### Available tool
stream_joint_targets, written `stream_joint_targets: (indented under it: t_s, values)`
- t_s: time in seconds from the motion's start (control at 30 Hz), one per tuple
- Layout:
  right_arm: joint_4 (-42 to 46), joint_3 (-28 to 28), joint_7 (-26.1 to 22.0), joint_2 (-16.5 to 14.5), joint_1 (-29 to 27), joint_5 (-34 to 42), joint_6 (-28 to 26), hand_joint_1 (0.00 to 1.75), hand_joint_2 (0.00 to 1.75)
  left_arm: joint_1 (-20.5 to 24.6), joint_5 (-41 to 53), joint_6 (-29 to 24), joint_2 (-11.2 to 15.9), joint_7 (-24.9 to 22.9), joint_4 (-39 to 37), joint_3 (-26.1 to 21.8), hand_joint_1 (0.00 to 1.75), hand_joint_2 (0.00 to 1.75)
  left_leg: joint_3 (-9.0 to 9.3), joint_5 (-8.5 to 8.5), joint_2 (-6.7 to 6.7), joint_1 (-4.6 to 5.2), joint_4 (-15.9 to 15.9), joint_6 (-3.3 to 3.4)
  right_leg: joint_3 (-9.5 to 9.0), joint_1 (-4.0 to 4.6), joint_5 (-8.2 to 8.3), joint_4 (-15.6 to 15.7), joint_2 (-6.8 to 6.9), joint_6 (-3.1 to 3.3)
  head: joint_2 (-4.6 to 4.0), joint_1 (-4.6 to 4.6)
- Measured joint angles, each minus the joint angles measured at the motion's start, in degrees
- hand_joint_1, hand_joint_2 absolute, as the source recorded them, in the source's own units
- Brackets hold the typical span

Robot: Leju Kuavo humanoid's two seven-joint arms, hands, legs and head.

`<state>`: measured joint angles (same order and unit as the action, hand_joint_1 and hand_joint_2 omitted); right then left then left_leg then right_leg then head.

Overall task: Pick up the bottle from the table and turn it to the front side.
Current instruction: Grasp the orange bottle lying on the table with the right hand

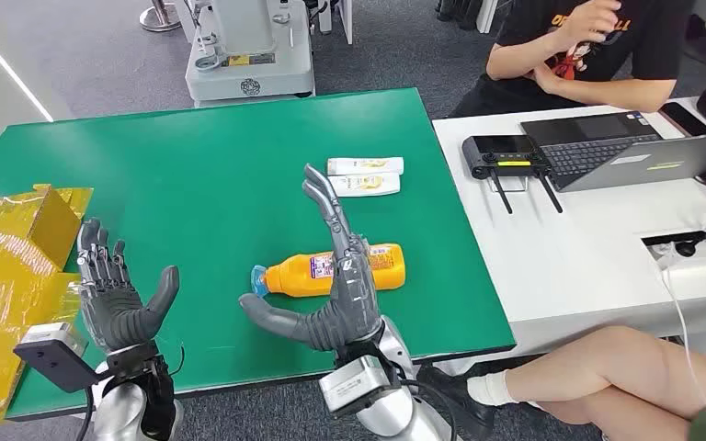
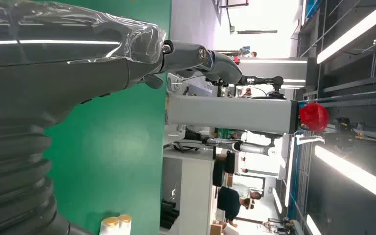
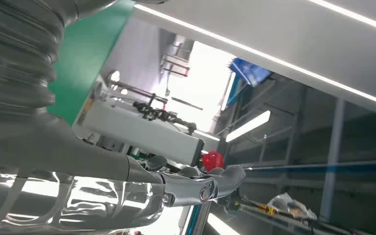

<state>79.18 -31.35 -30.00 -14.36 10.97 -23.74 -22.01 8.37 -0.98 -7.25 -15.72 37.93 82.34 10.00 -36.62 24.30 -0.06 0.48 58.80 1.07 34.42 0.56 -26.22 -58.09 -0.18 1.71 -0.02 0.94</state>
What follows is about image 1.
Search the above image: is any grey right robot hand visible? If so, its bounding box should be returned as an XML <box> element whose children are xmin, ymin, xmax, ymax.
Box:
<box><xmin>238</xmin><ymin>163</ymin><xmax>384</xmax><ymax>353</ymax></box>

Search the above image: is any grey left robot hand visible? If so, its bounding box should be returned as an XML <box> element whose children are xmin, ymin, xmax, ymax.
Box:
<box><xmin>75</xmin><ymin>218</ymin><xmax>181</xmax><ymax>356</ymax></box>

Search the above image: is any grey laptop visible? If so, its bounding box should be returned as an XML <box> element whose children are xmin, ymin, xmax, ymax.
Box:
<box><xmin>520</xmin><ymin>110</ymin><xmax>706</xmax><ymax>194</ymax></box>

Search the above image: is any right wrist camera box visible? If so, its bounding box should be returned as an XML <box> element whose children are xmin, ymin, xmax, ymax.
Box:
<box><xmin>318</xmin><ymin>356</ymin><xmax>393</xmax><ymax>418</ymax></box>

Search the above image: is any yellow taped cardboard box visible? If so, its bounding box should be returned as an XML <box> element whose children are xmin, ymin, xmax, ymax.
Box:
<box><xmin>0</xmin><ymin>183</ymin><xmax>94</xmax><ymax>427</ymax></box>

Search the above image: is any person with crossed legs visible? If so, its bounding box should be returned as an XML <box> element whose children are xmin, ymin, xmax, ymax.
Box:
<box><xmin>416</xmin><ymin>325</ymin><xmax>706</xmax><ymax>441</ymax></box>

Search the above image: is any white cable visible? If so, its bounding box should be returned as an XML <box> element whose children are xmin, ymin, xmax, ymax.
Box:
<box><xmin>657</xmin><ymin>243</ymin><xmax>706</xmax><ymax>441</ymax></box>

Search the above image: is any black smartphone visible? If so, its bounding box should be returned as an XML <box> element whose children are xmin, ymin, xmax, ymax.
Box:
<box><xmin>659</xmin><ymin>101</ymin><xmax>706</xmax><ymax>138</ymax></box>

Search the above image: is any metal stanchion base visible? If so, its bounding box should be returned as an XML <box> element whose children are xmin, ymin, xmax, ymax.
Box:
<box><xmin>139</xmin><ymin>0</ymin><xmax>182</xmax><ymax>33</ymax></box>

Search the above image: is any black remote controller with antennas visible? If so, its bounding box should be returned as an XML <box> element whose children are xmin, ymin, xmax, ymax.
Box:
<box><xmin>461</xmin><ymin>134</ymin><xmax>564</xmax><ymax>215</ymax></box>

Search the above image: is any white cosmetic tube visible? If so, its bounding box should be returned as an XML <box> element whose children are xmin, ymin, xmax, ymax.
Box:
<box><xmin>328</xmin><ymin>173</ymin><xmax>402</xmax><ymax>198</ymax></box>
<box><xmin>326</xmin><ymin>156</ymin><xmax>405</xmax><ymax>176</ymax></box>

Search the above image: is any orange bottle with clear cap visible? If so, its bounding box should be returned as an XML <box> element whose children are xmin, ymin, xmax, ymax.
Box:
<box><xmin>250</xmin><ymin>243</ymin><xmax>406</xmax><ymax>300</ymax></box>

